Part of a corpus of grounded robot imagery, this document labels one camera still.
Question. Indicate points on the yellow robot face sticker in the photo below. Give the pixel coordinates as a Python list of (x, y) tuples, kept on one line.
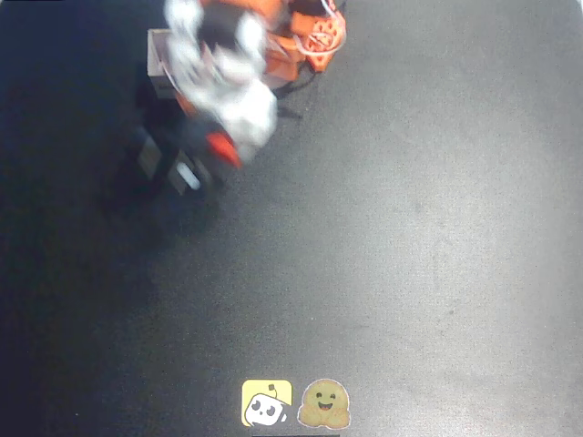
[(266, 403)]

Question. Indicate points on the white cardboard box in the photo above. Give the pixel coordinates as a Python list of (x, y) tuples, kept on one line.
[(157, 59)]

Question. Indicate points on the red cube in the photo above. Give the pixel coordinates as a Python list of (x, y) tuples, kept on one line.
[(223, 148)]

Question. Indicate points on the black gripper-mounted camera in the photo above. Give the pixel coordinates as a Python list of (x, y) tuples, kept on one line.
[(173, 159)]

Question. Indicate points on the white and orange robot arm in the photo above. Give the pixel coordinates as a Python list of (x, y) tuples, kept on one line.
[(218, 59)]

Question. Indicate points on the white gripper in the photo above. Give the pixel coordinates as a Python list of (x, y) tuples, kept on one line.
[(221, 147)]

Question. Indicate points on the hugging face emoji sticker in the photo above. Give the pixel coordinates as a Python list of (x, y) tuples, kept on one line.
[(324, 404)]

